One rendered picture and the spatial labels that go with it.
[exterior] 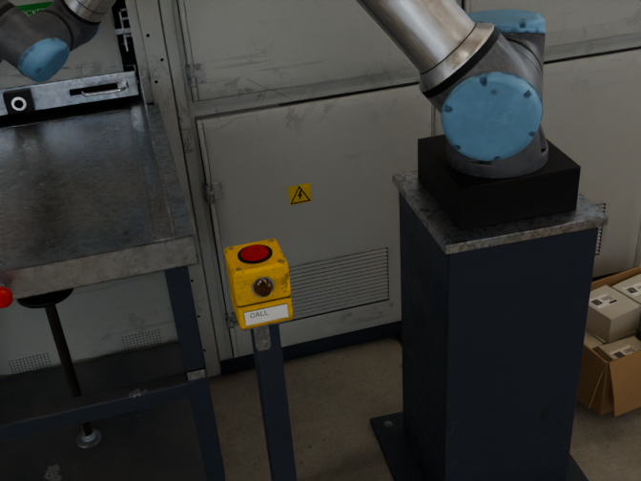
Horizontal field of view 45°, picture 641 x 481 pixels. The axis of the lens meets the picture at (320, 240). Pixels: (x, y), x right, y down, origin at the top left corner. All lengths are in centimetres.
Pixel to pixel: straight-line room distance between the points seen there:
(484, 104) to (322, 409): 120
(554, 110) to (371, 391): 93
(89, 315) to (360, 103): 91
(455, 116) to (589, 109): 114
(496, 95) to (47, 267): 75
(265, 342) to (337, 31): 97
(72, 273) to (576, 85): 148
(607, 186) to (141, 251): 156
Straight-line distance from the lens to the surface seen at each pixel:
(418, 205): 153
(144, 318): 218
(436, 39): 121
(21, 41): 150
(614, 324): 229
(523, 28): 137
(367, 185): 210
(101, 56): 192
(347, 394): 221
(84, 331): 219
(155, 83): 190
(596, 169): 242
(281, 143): 198
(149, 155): 162
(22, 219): 146
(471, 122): 121
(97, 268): 131
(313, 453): 206
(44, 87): 193
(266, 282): 108
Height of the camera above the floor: 146
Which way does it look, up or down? 30 degrees down
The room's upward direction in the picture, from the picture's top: 4 degrees counter-clockwise
